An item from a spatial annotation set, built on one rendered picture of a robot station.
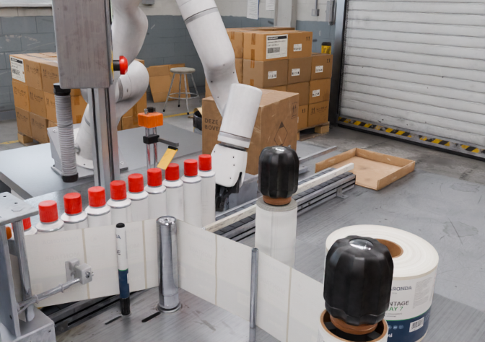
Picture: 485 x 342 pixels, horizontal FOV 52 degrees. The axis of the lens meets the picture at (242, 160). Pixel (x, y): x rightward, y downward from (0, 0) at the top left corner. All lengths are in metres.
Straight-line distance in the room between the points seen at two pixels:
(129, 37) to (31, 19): 5.24
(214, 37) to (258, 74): 3.54
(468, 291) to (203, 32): 0.87
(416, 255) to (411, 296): 0.08
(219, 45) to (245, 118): 0.19
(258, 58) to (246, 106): 3.52
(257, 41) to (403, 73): 1.68
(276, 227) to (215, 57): 0.48
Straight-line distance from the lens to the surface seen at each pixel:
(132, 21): 1.46
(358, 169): 2.00
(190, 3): 1.28
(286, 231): 1.01
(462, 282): 1.32
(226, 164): 1.28
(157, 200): 1.15
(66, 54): 1.02
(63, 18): 1.02
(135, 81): 1.66
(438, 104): 5.44
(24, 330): 0.92
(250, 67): 4.86
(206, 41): 1.27
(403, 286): 0.90
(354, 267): 0.60
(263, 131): 1.69
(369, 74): 5.84
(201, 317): 1.00
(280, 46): 4.91
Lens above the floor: 1.46
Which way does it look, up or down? 18 degrees down
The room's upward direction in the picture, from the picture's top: 1 degrees clockwise
